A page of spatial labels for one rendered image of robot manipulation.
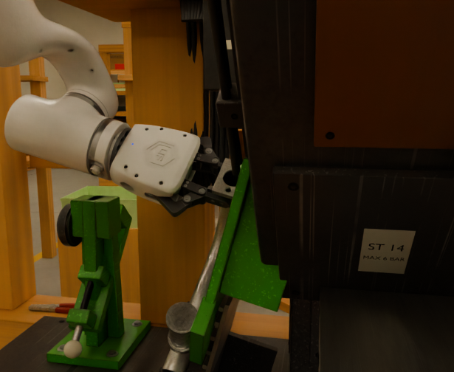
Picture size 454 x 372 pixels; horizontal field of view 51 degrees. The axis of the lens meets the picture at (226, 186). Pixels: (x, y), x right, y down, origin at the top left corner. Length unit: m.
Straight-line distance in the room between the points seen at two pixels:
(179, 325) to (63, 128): 0.30
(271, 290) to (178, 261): 0.44
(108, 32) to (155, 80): 10.46
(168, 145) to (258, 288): 0.23
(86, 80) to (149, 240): 0.37
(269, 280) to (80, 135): 0.31
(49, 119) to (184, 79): 0.31
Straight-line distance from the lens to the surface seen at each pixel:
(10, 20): 0.61
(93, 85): 0.73
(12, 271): 1.15
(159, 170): 0.62
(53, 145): 0.68
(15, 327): 1.09
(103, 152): 0.64
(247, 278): 0.54
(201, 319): 0.54
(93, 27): 11.51
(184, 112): 0.90
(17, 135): 0.71
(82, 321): 0.82
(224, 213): 0.68
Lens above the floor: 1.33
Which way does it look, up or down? 10 degrees down
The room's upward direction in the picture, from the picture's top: straight up
